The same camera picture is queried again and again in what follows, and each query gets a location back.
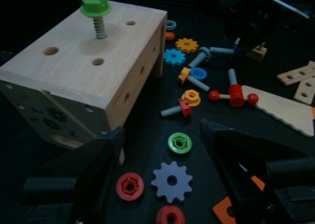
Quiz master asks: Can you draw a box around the yellow toy nut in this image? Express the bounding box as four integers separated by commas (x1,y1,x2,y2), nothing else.
182,88,202,107

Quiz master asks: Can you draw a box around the blue toy screw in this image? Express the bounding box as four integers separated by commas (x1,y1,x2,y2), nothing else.
189,46,213,69

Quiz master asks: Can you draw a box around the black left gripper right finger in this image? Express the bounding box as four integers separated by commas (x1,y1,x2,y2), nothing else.
198,118,315,224

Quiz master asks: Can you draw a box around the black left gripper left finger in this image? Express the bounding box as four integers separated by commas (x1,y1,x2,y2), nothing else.
17,125,127,224

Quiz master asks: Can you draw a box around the yellow toy screw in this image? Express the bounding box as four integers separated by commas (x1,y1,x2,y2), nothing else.
178,66,211,92

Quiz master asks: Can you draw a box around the blue toy nut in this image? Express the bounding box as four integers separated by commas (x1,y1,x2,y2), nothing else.
189,66,209,81

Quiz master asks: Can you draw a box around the wooden toy workbench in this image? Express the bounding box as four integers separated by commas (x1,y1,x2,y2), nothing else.
0,0,169,166

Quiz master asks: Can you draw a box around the blue toy gear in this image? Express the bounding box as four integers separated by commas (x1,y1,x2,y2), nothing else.
165,48,187,66

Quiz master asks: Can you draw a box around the wooden strip with holes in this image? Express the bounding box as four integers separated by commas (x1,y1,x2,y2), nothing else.
277,60,315,87
293,77,315,106

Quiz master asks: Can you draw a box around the purple toy gear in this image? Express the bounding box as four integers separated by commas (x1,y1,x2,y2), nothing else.
150,160,195,204

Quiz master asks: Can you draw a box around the green toy screw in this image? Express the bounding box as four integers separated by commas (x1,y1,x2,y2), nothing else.
79,0,114,41

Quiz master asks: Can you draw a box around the red toy T-handle tool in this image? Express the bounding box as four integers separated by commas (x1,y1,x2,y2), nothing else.
209,68,261,108

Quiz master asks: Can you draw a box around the red toy screw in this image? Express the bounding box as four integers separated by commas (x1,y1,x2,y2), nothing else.
161,98,194,118

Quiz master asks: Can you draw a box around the red toy nut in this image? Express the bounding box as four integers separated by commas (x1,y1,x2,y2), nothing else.
155,205,186,224
115,171,146,202

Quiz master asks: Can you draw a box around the orange flat toy piece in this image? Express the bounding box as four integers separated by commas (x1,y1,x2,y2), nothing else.
213,175,266,224

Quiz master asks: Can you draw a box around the yellow toy gear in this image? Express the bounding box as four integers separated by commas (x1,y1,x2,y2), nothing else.
175,37,201,54

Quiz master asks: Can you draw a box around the green toy nut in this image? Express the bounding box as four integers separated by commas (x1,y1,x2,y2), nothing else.
167,132,194,155

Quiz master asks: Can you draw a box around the dark-headed toy screw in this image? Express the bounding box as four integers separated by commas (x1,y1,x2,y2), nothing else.
210,38,242,55

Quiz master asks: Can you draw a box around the light blue toy ring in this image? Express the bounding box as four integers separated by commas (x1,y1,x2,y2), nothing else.
166,19,178,31

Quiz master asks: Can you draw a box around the small wooden block with peg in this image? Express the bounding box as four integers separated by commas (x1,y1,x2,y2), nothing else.
245,42,269,62

